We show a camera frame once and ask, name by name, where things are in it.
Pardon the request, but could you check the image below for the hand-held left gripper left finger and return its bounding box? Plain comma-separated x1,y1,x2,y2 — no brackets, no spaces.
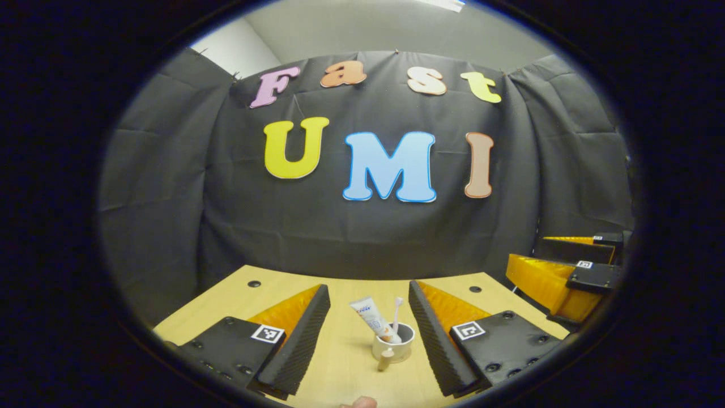
178,283,332,400

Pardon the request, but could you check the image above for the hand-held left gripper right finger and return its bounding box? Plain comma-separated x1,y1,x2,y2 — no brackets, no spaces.
408,279,562,397

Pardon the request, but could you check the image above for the grey cup with wooden handle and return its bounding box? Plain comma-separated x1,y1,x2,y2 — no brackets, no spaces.
371,322,416,372

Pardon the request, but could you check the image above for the white toothpaste tube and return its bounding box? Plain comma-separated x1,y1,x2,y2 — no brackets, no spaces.
349,296,403,345

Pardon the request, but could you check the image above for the wooden desktop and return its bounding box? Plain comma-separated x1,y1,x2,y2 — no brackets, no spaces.
153,265,570,408

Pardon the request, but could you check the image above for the black backdrop cloth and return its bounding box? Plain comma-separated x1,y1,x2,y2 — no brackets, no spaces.
96,48,635,329

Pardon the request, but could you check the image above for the ceiling light panel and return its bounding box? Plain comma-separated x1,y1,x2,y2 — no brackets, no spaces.
419,0,466,13

